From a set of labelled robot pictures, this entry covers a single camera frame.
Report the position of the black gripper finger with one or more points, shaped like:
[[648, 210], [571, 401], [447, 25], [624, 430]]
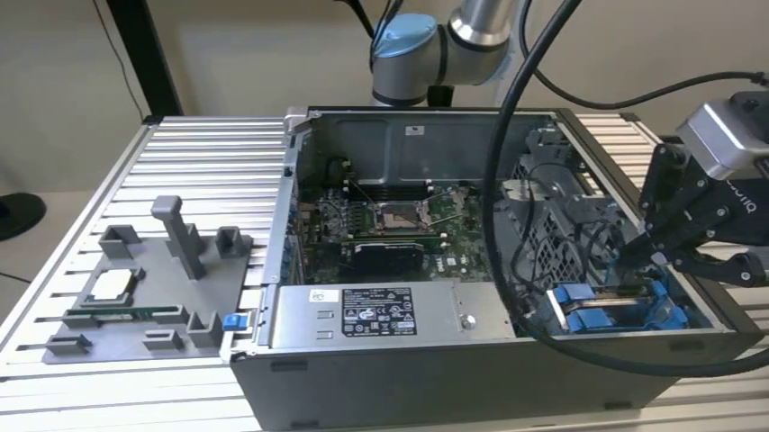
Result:
[[733, 270], [666, 198]]

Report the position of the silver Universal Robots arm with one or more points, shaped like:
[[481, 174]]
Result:
[[409, 67]]

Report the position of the metal disk bay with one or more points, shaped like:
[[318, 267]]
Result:
[[625, 317]]

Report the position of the grey metal drive cage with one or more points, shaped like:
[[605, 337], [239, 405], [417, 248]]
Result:
[[553, 211]]

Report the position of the green motherboard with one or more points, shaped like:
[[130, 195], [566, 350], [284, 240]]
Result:
[[462, 216]]

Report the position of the silver chipset heatsink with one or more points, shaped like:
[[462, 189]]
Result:
[[459, 262]]

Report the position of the CPU socket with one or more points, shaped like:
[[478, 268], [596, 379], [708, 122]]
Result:
[[399, 216]]

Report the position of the black RAM slots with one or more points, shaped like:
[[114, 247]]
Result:
[[390, 189], [397, 234]]

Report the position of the black open PC case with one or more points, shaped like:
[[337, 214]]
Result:
[[450, 382]]

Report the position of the silver power supply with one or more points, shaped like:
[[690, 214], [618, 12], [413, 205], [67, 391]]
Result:
[[300, 315]]

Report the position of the blue case latch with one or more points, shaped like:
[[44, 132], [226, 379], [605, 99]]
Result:
[[232, 323]]

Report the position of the grey parts rack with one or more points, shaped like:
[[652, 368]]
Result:
[[156, 274]]

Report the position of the green RAM stick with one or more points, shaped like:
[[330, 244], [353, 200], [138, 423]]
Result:
[[140, 312]]

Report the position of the silver CPU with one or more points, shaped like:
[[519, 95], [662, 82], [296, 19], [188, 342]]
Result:
[[111, 285]]

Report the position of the round black stand base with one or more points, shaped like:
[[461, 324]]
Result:
[[20, 216]]

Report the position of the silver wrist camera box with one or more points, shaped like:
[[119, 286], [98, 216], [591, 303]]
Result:
[[721, 139]]

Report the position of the black frame post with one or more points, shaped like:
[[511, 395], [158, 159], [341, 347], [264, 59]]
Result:
[[152, 58]]

